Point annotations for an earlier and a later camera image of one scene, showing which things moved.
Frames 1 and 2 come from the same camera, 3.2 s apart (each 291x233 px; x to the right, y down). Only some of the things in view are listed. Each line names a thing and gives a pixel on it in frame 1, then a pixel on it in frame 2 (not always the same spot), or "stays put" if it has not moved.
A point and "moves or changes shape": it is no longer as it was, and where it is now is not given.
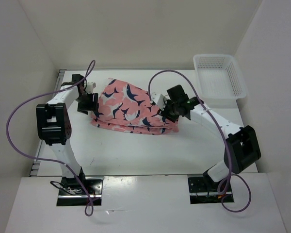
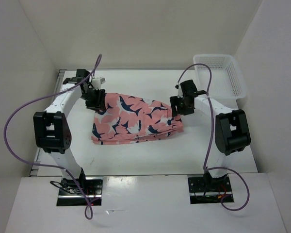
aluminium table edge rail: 61,73 stays put
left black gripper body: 85,102 -> 94,98
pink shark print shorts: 122,108 moves or changes shape
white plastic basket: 219,80 stays put
